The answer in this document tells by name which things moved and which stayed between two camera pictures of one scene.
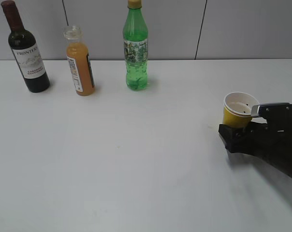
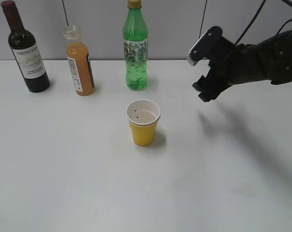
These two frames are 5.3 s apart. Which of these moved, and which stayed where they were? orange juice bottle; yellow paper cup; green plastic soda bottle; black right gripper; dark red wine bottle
Moved: black right gripper; yellow paper cup
Stayed: orange juice bottle; dark red wine bottle; green plastic soda bottle
